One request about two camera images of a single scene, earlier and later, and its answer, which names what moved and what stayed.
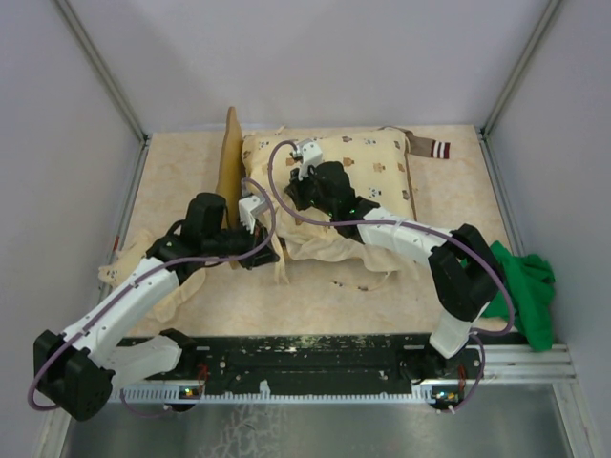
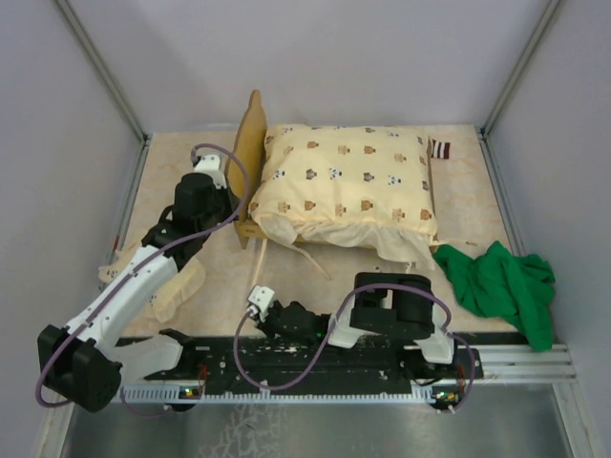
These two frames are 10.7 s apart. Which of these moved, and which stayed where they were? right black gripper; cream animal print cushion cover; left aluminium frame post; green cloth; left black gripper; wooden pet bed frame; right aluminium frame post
Moved: right black gripper; left black gripper; cream animal print cushion cover; wooden pet bed frame
Stayed: left aluminium frame post; green cloth; right aluminium frame post
